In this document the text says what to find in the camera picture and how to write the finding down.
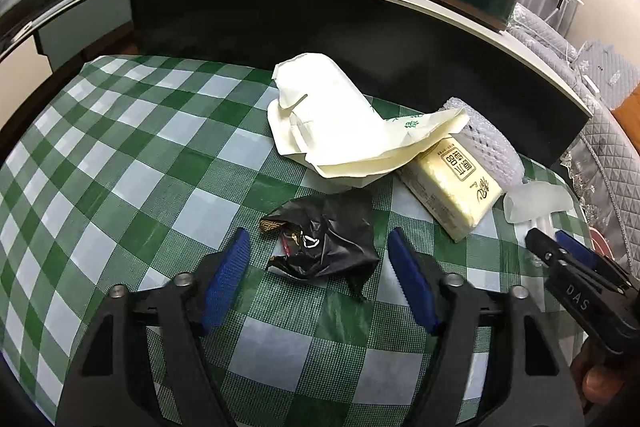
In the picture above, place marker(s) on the green checked tablecloth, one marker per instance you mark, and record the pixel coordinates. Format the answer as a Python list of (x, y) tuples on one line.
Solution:
[(100, 187)]

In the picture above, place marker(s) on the white paper bag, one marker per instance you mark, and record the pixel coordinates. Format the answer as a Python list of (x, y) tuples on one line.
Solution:
[(330, 117)]

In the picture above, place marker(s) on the yellow tissue pack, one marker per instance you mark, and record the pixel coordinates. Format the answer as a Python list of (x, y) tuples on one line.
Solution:
[(450, 187)]

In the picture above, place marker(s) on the translucent plastic piece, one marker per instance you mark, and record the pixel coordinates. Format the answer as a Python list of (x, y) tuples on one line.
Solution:
[(535, 202)]

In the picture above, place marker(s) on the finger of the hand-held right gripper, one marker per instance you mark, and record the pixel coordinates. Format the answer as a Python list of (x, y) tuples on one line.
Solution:
[(577, 249), (547, 252)]

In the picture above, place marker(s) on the grey patterned cushion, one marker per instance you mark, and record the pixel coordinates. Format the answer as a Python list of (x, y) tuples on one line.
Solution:
[(605, 67)]

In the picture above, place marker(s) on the black wrapper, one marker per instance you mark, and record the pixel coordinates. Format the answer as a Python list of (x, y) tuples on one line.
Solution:
[(340, 237)]

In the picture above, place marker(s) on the pink plastic basin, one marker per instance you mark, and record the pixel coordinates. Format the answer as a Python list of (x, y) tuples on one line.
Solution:
[(601, 238)]

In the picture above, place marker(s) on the grey cabinet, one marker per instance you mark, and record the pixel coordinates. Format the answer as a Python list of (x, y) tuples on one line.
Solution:
[(85, 22)]

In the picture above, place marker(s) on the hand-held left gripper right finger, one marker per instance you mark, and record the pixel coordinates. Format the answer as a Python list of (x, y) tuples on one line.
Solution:
[(412, 279)]

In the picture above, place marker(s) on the dark low table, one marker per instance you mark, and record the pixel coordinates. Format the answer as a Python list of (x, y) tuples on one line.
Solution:
[(350, 32)]

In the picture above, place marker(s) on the grey quilted sofa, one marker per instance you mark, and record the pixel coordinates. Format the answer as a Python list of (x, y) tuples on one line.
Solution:
[(610, 147)]

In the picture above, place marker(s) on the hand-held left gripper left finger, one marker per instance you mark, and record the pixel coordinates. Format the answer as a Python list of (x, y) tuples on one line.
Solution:
[(225, 277)]

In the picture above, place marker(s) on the white foam wrap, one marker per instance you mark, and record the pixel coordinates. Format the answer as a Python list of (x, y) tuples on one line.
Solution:
[(490, 142)]

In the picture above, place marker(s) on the person's right hand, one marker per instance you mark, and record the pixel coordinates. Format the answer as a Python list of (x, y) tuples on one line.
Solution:
[(600, 382)]

